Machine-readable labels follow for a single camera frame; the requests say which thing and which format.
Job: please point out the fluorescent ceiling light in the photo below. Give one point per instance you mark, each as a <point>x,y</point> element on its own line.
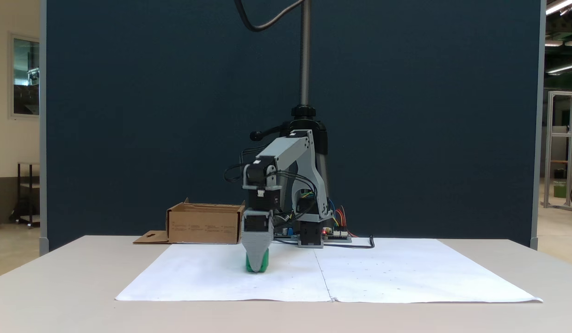
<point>563,68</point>
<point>563,43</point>
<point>561,5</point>

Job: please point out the framed wall window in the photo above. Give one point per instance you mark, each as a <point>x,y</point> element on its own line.
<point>26,76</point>

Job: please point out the black pole clamp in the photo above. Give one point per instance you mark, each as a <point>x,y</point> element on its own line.
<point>304,113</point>

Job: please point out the white paper sheet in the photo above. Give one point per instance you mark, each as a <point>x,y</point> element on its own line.
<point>420,273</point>
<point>198,277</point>

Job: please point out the brown cardboard box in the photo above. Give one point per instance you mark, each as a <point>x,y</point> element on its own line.
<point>205,226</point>

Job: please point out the green die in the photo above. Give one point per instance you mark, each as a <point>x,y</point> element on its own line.
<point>266,261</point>

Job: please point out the grey ribbed wide gripper finger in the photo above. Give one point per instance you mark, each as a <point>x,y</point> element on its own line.
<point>256,247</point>

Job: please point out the aluminium profile frame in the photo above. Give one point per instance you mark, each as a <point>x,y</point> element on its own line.
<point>561,134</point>

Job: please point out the dark shelf cart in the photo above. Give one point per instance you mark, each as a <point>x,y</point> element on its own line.
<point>29,194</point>

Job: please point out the metal camera pole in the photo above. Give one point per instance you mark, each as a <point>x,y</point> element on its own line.
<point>304,55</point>

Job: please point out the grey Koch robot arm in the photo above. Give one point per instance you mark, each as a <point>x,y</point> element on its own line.
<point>290,150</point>

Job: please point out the dark blue partition panel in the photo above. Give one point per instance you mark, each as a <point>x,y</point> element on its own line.
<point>128,115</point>

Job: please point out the green bin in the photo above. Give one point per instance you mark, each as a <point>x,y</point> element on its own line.
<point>559,189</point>

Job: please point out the blue circuit board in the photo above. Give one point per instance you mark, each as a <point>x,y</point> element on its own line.
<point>286,235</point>

